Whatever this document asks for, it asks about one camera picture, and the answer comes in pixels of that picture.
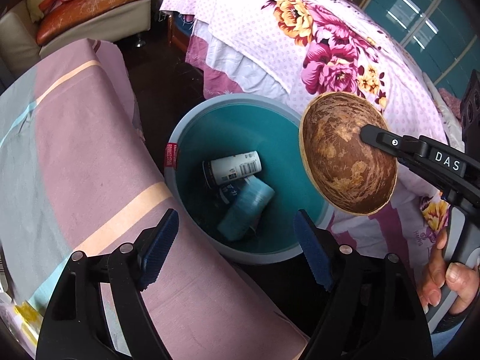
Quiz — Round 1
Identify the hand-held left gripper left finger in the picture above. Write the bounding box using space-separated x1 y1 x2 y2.
35 208 180 360

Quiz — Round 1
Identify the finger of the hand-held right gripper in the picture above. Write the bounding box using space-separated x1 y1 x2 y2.
359 124 431 166

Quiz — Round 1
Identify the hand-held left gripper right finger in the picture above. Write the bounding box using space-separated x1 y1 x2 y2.
293 210 434 360

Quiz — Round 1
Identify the brown coconut shell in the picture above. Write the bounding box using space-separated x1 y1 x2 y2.
299 92 398 217

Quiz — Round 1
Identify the striped paper cup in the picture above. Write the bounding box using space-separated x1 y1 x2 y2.
217 177 275 242

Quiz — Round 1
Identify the teal plastic trash bin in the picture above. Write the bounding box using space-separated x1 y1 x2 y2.
163 94 334 265

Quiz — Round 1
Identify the white strawberry yogurt cup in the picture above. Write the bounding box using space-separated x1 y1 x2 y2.
202 151 262 187

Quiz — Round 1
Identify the person's right hand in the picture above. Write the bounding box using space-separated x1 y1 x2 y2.
418 229 480 316

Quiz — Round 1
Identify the plaid tablecloth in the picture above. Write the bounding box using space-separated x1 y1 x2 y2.
0 38 312 360

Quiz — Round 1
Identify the teal wardrobe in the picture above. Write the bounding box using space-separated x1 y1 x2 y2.
360 0 480 94

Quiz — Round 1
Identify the floral pink quilt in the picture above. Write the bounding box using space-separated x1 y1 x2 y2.
159 0 464 147

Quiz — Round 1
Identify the pink embroidered bed sheet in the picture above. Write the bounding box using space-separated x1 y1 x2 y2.
185 19 454 248

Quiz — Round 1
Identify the cream leather sofa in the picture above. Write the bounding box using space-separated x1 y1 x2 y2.
0 0 152 76

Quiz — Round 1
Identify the orange seat cushion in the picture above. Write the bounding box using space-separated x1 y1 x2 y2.
36 0 152 45

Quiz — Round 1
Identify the wooden bed frame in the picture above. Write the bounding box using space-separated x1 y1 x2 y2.
167 11 192 51

